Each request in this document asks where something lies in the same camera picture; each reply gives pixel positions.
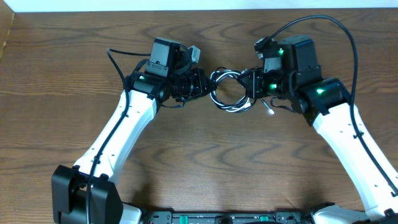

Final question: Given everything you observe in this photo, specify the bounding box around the white usb cable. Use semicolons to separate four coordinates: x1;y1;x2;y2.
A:
210;70;251;113

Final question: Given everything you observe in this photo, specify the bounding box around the black usb cable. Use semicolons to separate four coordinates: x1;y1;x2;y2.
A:
209;67;275;115

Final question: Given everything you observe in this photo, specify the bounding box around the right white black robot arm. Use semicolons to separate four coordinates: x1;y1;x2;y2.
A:
242;35;397;223

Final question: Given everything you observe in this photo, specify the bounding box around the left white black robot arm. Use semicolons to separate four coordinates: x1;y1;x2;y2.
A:
51;37;211;224

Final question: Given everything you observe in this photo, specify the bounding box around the cardboard side panel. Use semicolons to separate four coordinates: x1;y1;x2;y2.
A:
0;0;15;58

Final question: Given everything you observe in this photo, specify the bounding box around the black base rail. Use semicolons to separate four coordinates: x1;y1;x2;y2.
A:
139;210;315;224

